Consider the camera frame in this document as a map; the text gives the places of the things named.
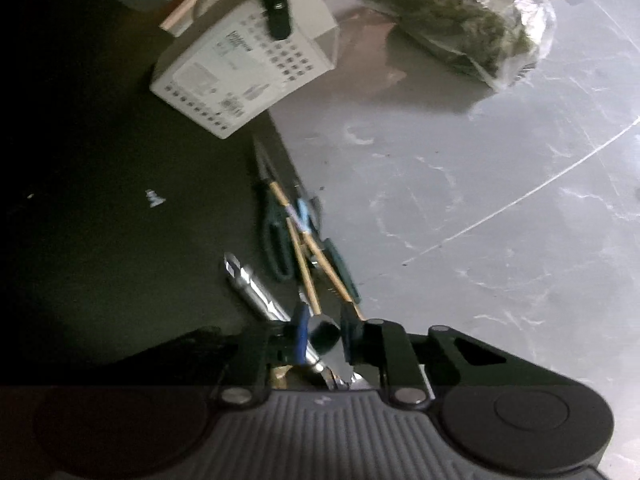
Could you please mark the small white scrap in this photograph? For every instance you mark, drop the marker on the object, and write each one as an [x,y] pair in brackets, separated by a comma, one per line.
[154,198]

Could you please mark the metal cylinder with hook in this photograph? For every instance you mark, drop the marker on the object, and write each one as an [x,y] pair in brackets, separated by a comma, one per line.
[255,292]

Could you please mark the white perforated plastic basket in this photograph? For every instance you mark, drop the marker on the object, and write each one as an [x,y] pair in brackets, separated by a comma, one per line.
[225,80]

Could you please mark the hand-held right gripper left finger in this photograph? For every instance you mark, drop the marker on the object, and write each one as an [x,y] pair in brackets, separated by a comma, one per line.
[301,334]

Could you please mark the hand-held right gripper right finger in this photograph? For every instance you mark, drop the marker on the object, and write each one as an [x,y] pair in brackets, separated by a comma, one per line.
[352,337]

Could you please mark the black mat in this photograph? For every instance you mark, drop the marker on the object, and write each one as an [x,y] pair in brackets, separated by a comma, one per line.
[100,160]

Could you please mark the clear bag of greens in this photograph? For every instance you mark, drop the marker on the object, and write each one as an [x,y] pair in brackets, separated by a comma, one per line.
[450,20]

